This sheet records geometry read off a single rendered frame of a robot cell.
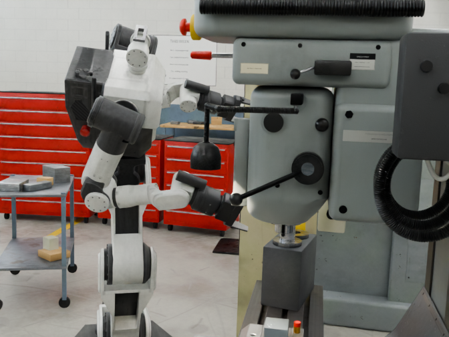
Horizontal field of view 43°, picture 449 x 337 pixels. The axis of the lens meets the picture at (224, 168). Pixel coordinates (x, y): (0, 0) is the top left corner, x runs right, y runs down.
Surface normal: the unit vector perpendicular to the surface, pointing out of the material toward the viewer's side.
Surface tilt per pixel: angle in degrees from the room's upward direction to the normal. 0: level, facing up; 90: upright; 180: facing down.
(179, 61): 90
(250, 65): 90
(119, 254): 60
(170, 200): 117
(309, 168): 90
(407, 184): 90
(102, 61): 35
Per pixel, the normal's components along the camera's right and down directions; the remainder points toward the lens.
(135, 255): 0.22, -0.36
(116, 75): 0.16, -0.72
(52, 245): 0.74, 0.12
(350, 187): -0.16, 0.15
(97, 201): -0.05, 0.58
